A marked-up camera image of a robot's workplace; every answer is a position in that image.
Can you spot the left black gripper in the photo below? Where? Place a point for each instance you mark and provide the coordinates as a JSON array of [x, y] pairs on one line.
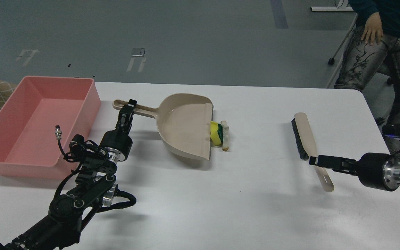
[[118, 140]]

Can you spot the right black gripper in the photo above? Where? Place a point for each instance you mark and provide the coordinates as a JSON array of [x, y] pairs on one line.
[[374, 170]]

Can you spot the beige hand brush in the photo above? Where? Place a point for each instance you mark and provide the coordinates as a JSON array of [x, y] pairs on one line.
[[307, 148]]

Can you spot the beige plastic dustpan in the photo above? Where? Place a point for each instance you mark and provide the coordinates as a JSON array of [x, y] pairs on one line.
[[183, 123]]

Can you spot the yellow green sponge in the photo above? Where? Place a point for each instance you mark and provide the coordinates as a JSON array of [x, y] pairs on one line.
[[216, 133]]

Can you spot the white bread piece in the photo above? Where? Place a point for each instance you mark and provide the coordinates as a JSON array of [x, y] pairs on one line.
[[225, 129]]

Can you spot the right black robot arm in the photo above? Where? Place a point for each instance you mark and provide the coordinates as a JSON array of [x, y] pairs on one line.
[[391, 131]]

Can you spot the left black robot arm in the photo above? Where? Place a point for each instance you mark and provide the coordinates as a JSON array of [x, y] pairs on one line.
[[91, 188]]

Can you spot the pink plastic bin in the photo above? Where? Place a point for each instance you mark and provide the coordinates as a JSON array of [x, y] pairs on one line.
[[28, 145]]

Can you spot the person's right hand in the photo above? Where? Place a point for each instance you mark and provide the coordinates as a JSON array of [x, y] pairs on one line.
[[373, 31]]

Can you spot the white office chair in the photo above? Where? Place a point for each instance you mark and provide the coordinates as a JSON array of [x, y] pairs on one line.
[[384, 68]]

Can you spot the person in teal sweater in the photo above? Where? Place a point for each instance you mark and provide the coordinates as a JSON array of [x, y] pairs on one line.
[[362, 60]]

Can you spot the white desk base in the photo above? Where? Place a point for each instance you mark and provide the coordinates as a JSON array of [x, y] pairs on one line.
[[340, 6]]

